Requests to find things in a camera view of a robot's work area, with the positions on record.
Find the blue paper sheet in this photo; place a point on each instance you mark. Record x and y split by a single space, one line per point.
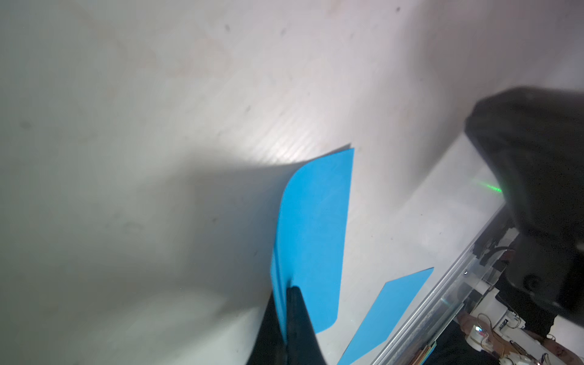
384 315
310 238

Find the blue paper sheet front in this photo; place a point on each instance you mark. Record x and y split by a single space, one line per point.
384 315

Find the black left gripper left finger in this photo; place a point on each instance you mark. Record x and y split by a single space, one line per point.
269 347

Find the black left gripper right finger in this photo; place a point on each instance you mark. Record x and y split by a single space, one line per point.
302 344

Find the aluminium rail frame front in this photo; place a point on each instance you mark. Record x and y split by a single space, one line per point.
472 274

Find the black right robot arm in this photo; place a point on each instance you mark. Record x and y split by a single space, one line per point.
532 141

